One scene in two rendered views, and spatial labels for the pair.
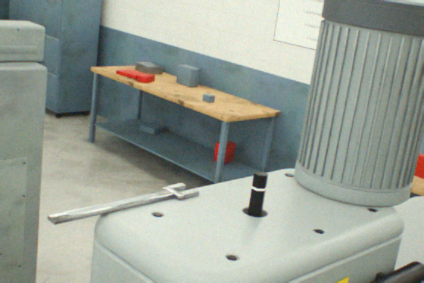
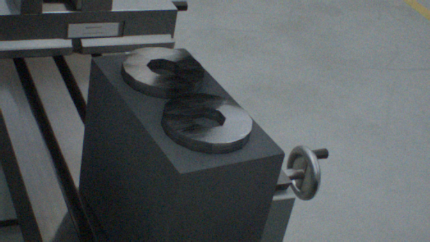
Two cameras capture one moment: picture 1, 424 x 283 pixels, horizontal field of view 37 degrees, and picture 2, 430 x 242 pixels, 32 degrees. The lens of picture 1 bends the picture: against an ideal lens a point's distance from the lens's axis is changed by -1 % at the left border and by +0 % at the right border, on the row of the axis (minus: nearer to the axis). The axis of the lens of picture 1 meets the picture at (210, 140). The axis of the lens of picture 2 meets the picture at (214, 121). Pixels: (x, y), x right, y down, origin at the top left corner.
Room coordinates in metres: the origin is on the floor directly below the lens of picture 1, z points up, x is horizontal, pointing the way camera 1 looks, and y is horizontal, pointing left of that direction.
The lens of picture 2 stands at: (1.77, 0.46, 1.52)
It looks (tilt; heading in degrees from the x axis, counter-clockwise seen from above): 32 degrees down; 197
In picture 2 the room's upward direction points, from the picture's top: 12 degrees clockwise
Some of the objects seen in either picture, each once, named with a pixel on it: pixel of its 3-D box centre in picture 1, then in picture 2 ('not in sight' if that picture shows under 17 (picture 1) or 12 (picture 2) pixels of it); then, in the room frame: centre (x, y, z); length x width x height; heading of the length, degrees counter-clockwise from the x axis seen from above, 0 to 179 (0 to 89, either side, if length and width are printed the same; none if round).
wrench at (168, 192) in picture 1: (126, 203); not in sight; (0.82, 0.10, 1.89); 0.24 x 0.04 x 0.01; 137
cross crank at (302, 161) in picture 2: not in sight; (288, 174); (0.50, 0.27, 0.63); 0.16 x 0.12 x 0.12; 136
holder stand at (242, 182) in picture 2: not in sight; (171, 167); (1.14, 0.24, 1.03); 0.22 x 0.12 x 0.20; 52
